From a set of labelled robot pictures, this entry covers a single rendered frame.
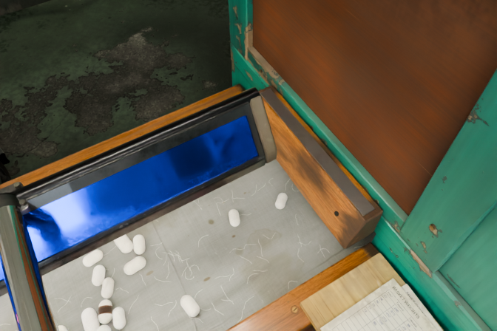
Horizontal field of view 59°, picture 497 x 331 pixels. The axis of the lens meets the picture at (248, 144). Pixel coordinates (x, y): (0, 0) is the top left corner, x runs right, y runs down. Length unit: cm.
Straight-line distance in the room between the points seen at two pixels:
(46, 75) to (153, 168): 188
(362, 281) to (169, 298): 29
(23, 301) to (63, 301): 42
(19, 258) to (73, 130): 163
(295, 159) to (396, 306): 26
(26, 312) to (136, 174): 14
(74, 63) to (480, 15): 201
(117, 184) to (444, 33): 34
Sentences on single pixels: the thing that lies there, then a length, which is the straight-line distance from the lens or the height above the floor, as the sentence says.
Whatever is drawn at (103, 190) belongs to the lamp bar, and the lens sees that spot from 40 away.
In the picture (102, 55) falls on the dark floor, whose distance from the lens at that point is 227.
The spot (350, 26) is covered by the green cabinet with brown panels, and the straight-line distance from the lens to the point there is 57.
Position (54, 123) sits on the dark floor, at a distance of 203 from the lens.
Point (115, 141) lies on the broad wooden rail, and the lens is 86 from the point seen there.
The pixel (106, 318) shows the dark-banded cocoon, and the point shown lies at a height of 76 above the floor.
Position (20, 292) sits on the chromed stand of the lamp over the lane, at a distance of 34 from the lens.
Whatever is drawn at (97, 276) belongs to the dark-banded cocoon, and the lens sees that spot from 74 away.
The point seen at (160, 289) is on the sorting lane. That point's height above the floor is 74.
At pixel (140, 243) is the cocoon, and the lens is 74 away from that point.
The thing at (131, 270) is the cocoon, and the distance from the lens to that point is 73.
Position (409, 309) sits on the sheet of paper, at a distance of 70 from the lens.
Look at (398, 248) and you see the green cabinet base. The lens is 69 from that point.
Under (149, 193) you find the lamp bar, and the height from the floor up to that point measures 107.
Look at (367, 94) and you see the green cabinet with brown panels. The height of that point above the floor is 100.
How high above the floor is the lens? 141
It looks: 53 degrees down
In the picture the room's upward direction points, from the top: 1 degrees counter-clockwise
